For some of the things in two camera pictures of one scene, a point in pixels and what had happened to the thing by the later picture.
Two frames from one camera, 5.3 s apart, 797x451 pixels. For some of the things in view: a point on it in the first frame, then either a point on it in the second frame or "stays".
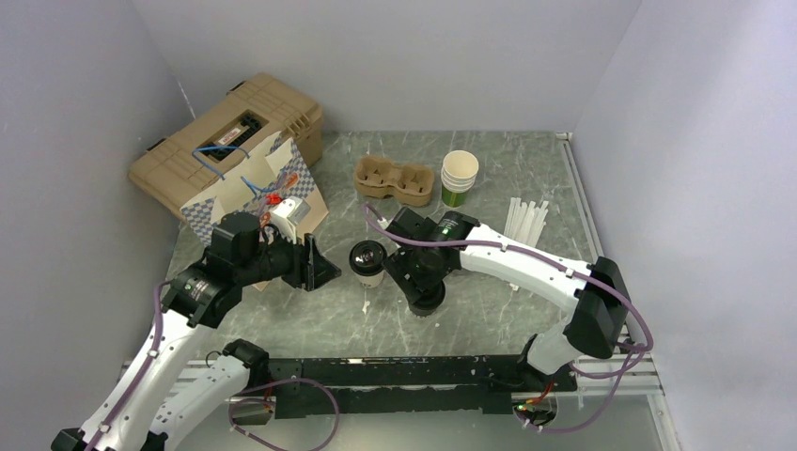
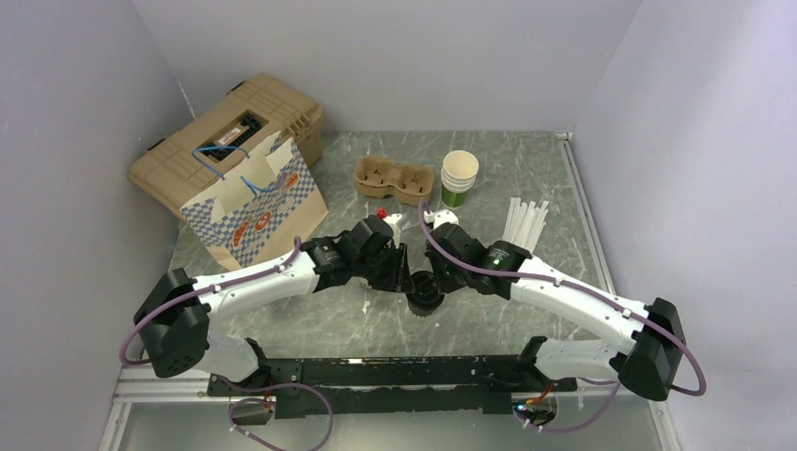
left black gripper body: [282, 257] to [386, 272]
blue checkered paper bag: [273, 174] stays
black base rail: [337, 383] stays
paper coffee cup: [421, 314] stays
